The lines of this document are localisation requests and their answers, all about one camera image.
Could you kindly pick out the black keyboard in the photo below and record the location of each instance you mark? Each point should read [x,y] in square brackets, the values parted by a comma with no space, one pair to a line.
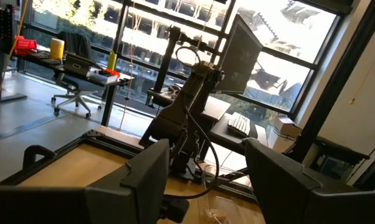
[42,57]

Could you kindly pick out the clear plastic bin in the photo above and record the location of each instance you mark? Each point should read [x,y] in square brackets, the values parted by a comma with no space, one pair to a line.
[234,211]

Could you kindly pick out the black window frame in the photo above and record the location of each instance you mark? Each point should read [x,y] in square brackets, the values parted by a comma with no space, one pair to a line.
[315,67]

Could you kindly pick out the red parts bins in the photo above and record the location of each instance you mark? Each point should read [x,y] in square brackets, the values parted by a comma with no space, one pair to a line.
[25,46]

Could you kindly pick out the black sit-stand desk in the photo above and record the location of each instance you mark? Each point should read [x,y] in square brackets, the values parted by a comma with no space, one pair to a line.
[220,137]

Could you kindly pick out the yellow cylinder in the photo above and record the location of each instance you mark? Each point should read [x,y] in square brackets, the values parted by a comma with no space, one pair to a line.
[57,48]

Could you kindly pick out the black office chair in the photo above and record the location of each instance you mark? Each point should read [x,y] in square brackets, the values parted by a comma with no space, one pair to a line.
[75,43]

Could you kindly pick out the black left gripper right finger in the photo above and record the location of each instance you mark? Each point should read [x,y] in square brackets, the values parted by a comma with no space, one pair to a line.
[299,202]

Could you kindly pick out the white waste bin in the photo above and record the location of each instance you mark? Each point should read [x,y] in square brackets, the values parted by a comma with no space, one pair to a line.
[279,144]

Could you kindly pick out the black computer monitor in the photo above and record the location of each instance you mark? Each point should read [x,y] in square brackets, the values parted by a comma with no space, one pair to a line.
[237,59]

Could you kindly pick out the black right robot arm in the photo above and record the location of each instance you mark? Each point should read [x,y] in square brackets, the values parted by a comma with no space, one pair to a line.
[181,118]

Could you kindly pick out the white book stack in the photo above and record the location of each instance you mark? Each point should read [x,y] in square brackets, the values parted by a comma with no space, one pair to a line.
[101,77]

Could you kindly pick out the white cardboard box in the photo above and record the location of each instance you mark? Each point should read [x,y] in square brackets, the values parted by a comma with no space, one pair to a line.
[287,126]

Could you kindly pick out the yellow-green bottle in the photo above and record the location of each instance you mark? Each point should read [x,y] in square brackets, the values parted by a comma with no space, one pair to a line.
[111,60]

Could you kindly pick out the long black desk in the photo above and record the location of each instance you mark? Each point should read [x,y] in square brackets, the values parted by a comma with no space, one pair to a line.
[109,93]

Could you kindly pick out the small red object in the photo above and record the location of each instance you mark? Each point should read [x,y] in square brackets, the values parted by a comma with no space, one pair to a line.
[112,73]

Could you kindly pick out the black side table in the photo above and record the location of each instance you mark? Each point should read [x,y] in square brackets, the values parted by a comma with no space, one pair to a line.
[340,149]

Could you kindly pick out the black pegboard panel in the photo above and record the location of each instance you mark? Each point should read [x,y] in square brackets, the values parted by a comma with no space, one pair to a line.
[0,21]

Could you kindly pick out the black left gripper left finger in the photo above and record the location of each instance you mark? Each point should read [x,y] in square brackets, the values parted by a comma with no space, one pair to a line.
[112,205]

